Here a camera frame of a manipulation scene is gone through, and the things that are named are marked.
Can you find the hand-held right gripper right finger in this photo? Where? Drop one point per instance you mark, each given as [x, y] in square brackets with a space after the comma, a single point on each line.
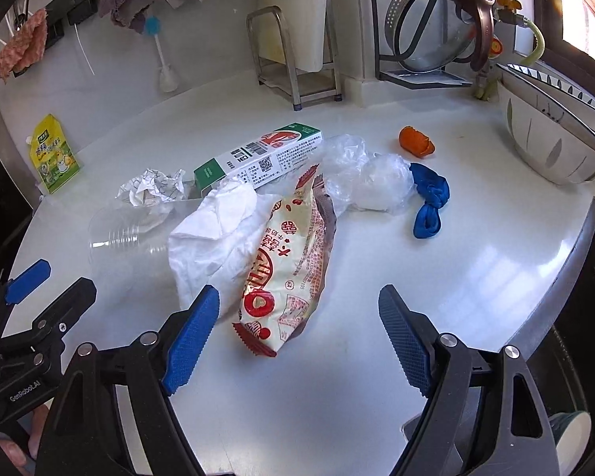
[401, 337]

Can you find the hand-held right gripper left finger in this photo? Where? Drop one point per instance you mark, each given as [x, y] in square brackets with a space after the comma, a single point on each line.
[191, 337]

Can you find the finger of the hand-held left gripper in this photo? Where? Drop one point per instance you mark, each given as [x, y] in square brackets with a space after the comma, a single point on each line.
[27, 280]
[64, 307]

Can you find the red and white snack packet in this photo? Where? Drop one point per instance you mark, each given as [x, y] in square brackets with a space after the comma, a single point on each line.
[282, 267]

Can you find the green and white carton box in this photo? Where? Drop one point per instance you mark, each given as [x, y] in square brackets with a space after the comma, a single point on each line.
[258, 156]

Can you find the orange peel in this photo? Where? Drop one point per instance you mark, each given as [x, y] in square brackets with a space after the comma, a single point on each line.
[414, 141]

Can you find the person's left hand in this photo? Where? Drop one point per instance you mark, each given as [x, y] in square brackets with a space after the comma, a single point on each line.
[11, 451]

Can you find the clear plastic cup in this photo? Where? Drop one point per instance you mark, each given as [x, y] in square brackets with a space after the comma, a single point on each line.
[124, 238]

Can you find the white paper tissue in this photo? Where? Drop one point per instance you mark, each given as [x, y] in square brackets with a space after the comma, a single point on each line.
[208, 238]

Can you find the yellow sauce pouch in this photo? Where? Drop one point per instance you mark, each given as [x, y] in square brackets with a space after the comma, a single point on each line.
[54, 158]

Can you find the blue cloth strip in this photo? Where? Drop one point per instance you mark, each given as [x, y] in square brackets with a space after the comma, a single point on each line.
[426, 208]

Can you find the crumpled printed paper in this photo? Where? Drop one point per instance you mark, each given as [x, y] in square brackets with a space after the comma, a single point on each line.
[148, 186]

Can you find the crumpled clear plastic bag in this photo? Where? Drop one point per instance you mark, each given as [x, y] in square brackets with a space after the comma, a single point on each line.
[384, 183]

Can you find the teal round container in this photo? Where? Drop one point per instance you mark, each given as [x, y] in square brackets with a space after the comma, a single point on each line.
[570, 441]

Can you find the pink dish cloth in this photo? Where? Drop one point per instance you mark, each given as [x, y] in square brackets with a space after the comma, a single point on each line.
[22, 44]

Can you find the white brush with blue sponge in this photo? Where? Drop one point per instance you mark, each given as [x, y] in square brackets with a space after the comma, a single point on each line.
[168, 79]

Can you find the black lid rack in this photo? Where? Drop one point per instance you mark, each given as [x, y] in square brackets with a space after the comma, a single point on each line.
[421, 78]

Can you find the steel cutting board rack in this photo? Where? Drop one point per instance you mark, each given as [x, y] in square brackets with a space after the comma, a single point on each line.
[307, 89]

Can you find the steel gas pipe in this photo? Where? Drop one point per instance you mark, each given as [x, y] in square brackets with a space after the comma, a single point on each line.
[483, 82]

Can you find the white bowl blue leaf rim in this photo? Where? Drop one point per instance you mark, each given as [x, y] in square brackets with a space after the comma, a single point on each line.
[565, 94]

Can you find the orange round valve tag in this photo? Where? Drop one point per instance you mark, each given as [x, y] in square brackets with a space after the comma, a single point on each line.
[497, 45]

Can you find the glass pot lid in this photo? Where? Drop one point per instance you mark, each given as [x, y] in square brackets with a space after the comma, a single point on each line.
[441, 25]

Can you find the perforated steel steamer pot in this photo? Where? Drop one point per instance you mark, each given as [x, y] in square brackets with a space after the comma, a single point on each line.
[393, 17]

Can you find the white cutting board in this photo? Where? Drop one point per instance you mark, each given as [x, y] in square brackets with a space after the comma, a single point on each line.
[292, 10]

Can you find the yellow gas valve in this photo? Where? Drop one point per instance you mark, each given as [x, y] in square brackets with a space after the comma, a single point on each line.
[506, 10]

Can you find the black wall rail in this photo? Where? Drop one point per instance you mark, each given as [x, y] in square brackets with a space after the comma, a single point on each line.
[79, 12]

